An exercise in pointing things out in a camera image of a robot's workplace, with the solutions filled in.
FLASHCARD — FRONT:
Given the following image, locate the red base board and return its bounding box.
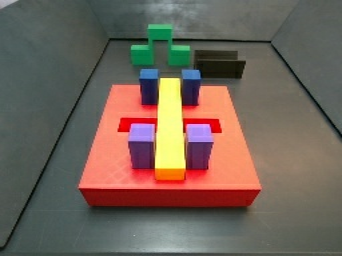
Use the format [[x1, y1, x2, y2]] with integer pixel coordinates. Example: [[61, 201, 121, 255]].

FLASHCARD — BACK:
[[79, 85, 263, 207]]

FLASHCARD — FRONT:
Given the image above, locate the black angled bracket holder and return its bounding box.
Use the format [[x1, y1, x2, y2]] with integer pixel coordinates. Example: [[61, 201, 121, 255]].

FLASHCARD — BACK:
[[194, 50, 246, 79]]

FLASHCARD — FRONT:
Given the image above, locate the yellow long bar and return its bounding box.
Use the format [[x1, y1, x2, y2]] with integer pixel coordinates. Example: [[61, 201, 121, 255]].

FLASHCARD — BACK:
[[156, 78, 186, 180]]

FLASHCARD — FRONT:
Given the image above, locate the blue block right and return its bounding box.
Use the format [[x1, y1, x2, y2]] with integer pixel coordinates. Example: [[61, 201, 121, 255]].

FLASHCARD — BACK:
[[182, 69, 202, 106]]

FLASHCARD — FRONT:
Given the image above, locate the purple block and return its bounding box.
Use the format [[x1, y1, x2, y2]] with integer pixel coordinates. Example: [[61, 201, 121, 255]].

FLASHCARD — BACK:
[[129, 123, 156, 169], [186, 124, 214, 170]]

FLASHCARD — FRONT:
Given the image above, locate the purple block left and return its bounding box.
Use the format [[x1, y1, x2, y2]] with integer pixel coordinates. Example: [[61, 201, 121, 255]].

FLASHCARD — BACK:
[[129, 123, 156, 169]]

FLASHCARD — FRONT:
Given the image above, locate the green arch-shaped block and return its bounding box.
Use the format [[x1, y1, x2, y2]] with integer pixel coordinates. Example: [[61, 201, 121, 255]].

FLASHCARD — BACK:
[[132, 24, 192, 66]]

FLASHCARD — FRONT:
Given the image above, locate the blue block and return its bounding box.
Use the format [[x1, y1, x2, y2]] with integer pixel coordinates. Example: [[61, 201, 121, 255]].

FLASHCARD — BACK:
[[140, 69, 160, 105], [182, 69, 202, 106]]

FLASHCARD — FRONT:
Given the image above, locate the blue block left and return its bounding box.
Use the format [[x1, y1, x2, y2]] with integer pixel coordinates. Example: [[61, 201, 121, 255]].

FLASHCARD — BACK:
[[140, 69, 160, 105]]

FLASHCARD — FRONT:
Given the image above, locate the purple block right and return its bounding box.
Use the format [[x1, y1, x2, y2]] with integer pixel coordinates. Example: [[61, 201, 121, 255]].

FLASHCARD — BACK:
[[186, 124, 214, 170]]

